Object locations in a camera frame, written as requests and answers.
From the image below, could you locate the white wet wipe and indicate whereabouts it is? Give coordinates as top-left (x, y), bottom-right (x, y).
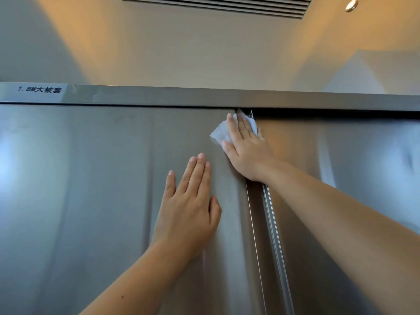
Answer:
top-left (210, 108), bottom-right (258, 147)

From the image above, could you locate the person's right hand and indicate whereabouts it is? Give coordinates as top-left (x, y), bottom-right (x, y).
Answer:
top-left (221, 113), bottom-right (278, 185)

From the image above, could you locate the person's left forearm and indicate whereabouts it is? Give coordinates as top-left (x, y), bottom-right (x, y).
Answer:
top-left (80, 239), bottom-right (197, 315)

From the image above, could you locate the slatted ceiling air vent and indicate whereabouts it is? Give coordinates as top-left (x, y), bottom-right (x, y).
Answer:
top-left (121, 0), bottom-right (314, 19)

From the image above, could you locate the person's left hand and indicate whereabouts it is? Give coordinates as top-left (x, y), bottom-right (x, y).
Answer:
top-left (150, 153), bottom-right (222, 261)

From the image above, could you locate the locking stainless steel cabinet door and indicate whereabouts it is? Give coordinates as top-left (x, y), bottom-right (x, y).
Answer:
top-left (0, 104), bottom-right (265, 315)

